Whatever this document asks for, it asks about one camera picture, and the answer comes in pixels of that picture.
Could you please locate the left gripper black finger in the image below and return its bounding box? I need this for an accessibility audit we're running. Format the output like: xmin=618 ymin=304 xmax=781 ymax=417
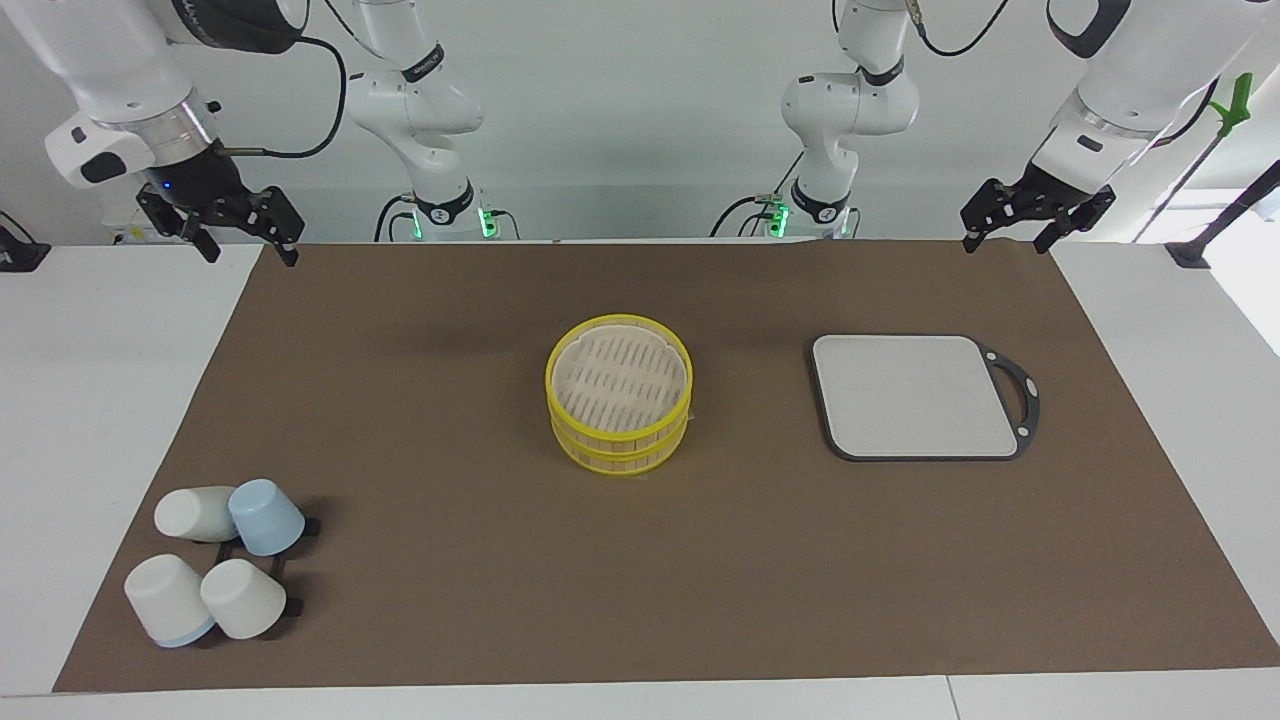
xmin=1034 ymin=188 xmax=1117 ymax=255
xmin=961 ymin=179 xmax=1007 ymax=254

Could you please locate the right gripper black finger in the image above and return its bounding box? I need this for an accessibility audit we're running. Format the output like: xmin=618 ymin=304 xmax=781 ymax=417
xmin=136 ymin=194 xmax=222 ymax=265
xmin=249 ymin=187 xmax=305 ymax=267

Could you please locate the yellow bamboo steamer lid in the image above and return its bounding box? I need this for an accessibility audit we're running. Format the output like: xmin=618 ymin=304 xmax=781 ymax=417
xmin=545 ymin=314 xmax=694 ymax=447

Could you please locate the yellow bamboo steamer basket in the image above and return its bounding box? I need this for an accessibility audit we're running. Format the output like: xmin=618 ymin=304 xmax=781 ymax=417
xmin=550 ymin=408 xmax=692 ymax=478

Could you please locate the black angled stand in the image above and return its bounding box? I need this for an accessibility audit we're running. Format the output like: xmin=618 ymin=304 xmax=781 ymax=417
xmin=1165 ymin=158 xmax=1280 ymax=270

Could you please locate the black table clamp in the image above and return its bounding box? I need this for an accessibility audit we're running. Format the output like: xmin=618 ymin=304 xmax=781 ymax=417
xmin=0 ymin=210 xmax=52 ymax=274

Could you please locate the green clip on pole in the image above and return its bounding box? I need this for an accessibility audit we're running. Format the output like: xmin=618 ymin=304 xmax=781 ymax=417
xmin=1130 ymin=72 xmax=1255 ymax=245

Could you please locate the white grey-rimmed cutting board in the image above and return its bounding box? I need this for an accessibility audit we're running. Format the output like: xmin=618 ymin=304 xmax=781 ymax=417
xmin=806 ymin=334 xmax=1042 ymax=463

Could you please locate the white plastic cup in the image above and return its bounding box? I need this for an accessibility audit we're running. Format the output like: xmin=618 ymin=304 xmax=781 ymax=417
xmin=200 ymin=558 xmax=288 ymax=641
xmin=124 ymin=554 xmax=216 ymax=648
xmin=154 ymin=486 xmax=241 ymax=543

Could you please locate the light blue plastic cup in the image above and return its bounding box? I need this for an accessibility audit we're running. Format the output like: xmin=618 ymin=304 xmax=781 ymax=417
xmin=228 ymin=479 xmax=306 ymax=557

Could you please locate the black cup rack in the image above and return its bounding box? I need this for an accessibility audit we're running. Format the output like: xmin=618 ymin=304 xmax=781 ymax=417
xmin=213 ymin=516 xmax=322 ymax=618

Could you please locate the brown table mat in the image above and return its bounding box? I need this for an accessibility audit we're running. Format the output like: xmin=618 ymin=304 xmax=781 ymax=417
xmin=52 ymin=238 xmax=1280 ymax=694

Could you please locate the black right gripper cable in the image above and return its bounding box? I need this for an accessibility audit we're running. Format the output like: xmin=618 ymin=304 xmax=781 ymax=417
xmin=215 ymin=35 xmax=349 ymax=161

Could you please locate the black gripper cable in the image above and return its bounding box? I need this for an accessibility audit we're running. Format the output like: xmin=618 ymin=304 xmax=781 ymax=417
xmin=905 ymin=0 xmax=1013 ymax=58
xmin=215 ymin=35 xmax=349 ymax=161

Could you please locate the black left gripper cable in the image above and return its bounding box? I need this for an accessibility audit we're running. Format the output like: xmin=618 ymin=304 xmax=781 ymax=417
xmin=905 ymin=0 xmax=1013 ymax=58

